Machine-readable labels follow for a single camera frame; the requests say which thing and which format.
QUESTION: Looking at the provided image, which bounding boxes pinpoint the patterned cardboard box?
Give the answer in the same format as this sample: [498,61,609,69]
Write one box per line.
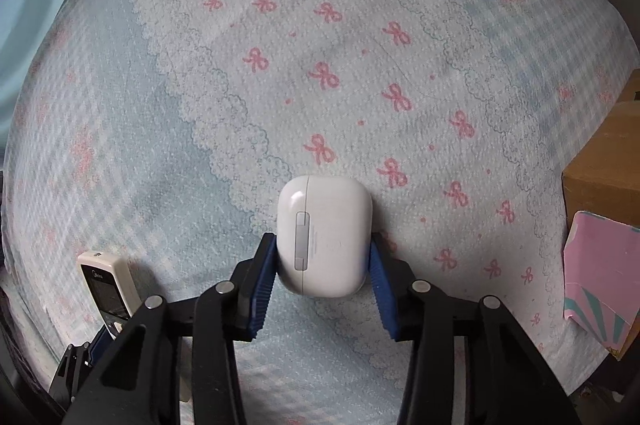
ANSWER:
[561,69,640,362]

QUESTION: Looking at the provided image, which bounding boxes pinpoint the white earbuds case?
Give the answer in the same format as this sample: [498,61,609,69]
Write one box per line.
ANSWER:
[276,174,374,297]

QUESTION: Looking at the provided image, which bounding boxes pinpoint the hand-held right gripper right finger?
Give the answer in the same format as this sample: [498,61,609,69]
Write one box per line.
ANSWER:
[369,232,582,425]

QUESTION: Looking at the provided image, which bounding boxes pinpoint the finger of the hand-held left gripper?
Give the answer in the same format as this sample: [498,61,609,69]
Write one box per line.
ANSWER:
[49,324,132,408]

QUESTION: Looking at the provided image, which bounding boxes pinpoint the white remote control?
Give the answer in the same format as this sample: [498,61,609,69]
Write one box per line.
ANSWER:
[77,250,144,337]

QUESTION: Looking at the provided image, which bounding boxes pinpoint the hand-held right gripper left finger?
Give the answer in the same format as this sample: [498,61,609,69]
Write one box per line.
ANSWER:
[60,232,279,425]

